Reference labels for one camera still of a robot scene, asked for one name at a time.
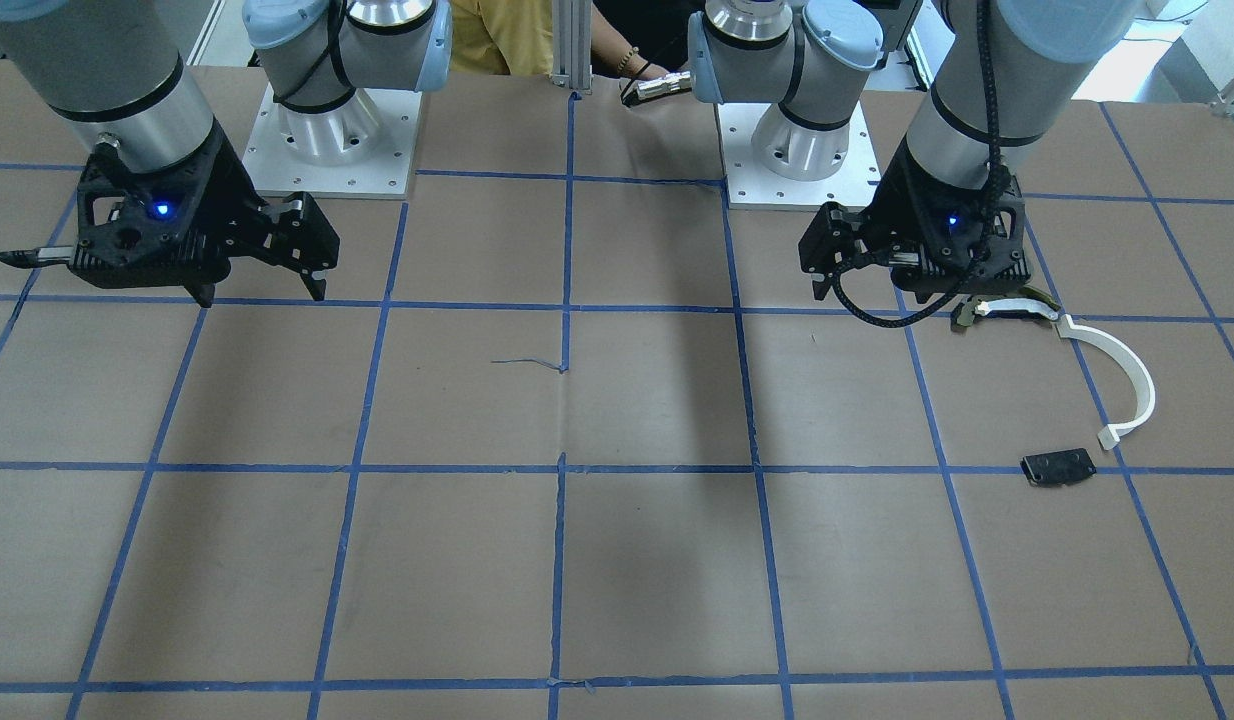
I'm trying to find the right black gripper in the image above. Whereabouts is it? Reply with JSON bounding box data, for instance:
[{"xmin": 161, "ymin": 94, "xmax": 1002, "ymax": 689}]
[{"xmin": 0, "ymin": 125, "xmax": 341, "ymax": 308}]

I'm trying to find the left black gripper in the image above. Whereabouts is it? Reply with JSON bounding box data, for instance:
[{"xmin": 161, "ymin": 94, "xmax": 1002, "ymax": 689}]
[{"xmin": 798, "ymin": 142, "xmax": 1032, "ymax": 303}]

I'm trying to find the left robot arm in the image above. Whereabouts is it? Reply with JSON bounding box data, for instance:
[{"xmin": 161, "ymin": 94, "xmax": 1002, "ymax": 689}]
[{"xmin": 687, "ymin": 1, "xmax": 1135, "ymax": 316}]

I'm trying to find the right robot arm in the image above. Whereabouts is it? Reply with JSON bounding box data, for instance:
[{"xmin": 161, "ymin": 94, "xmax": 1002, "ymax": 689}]
[{"xmin": 0, "ymin": 1, "xmax": 453, "ymax": 308}]

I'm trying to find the dark green curved part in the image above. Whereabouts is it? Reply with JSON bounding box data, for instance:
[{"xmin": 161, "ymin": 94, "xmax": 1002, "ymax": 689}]
[{"xmin": 950, "ymin": 287, "xmax": 1061, "ymax": 333}]

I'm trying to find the person in yellow shirt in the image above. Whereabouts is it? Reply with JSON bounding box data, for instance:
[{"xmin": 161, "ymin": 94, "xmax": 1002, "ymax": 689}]
[{"xmin": 449, "ymin": 1, "xmax": 681, "ymax": 79}]

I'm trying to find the small black flat plate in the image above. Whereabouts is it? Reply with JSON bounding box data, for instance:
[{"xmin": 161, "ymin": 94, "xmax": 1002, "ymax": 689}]
[{"xmin": 1021, "ymin": 448, "xmax": 1097, "ymax": 488}]

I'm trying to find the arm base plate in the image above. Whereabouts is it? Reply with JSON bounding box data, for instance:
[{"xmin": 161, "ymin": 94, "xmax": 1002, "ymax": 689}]
[
  {"xmin": 716, "ymin": 103, "xmax": 881, "ymax": 211},
  {"xmin": 239, "ymin": 88, "xmax": 424, "ymax": 200}
]

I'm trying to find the aluminium frame post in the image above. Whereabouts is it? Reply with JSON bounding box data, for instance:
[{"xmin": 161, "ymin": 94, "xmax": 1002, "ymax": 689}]
[{"xmin": 549, "ymin": 0, "xmax": 594, "ymax": 95}]

